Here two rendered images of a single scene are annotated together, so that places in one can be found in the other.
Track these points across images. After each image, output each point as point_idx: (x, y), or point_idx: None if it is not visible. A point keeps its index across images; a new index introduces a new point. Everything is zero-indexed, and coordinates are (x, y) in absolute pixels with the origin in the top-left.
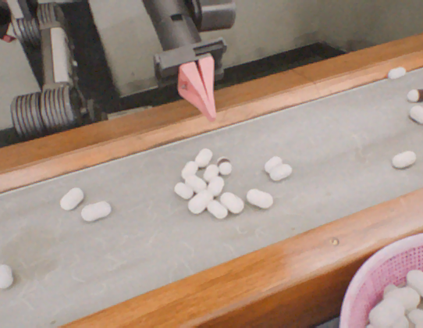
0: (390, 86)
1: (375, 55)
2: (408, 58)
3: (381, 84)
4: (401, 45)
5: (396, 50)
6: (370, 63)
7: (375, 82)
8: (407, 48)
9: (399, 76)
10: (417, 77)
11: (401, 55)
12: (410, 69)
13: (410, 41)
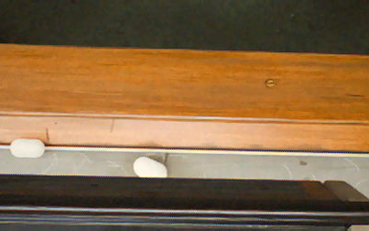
0: None
1: (40, 82)
2: (78, 121)
3: None
4: (113, 75)
5: (88, 87)
6: (4, 104)
7: None
8: (106, 93)
9: (24, 157)
10: (56, 170)
11: (73, 108)
12: (72, 142)
13: (146, 69)
